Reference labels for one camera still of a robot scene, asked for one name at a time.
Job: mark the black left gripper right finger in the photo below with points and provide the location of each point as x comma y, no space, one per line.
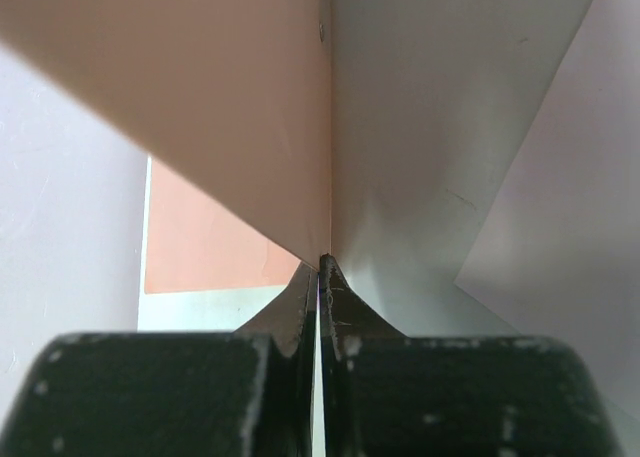
388,394

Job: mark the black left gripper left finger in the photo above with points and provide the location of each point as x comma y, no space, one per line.
243,393

